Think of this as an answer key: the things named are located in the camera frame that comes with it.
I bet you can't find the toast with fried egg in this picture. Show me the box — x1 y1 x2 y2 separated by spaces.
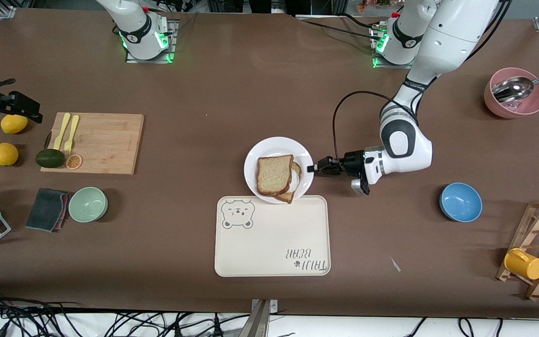
274 161 303 205

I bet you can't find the plain brown bread slice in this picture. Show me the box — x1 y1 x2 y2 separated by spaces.
256 154 295 197

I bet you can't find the round white plate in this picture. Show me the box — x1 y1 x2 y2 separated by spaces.
244 136 314 205

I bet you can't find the yellow lemon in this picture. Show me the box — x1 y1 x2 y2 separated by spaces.
0 142 19 167
0 114 29 135

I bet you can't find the yellow plastic knife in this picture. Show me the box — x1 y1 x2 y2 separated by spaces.
53 113 71 151

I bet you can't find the yellow plastic fork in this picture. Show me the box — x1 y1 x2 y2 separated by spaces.
64 115 80 155

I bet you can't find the dark green avocado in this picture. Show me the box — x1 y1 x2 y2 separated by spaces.
35 149 66 169

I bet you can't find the wooden cutting board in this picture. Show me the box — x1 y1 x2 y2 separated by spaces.
40 112 145 176

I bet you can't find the dark grey folded cloth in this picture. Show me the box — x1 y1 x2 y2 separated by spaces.
25 188 69 233

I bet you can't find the beige bear print tray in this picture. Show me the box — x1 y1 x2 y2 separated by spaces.
214 195 331 278

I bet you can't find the pink folded cloth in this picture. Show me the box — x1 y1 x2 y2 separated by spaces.
57 191 73 231

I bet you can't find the pale green bowl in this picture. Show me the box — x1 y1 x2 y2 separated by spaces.
68 187 109 223

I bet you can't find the blue bowl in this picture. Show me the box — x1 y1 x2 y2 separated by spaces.
439 183 483 223

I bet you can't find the colourful background clutter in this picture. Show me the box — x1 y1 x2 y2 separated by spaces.
357 0 403 12

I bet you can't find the large metal spoon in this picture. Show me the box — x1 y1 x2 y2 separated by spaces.
492 71 539 103

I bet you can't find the wooden mug rack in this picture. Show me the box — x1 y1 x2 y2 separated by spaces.
495 198 539 301

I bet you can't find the pink bowl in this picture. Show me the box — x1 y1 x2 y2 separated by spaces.
484 67 539 119

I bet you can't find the yellow mug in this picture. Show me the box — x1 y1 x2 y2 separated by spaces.
504 248 539 280

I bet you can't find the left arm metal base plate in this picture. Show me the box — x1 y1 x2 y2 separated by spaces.
371 23 421 70

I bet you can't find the black table cable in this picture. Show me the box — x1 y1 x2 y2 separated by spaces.
298 18 385 40

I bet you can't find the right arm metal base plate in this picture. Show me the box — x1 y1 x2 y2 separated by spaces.
126 20 177 64

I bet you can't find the grey metal beam bracket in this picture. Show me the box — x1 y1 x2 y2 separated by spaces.
245 299 279 337

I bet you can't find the black floor cable bundle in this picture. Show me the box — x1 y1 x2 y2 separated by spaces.
0 289 251 337

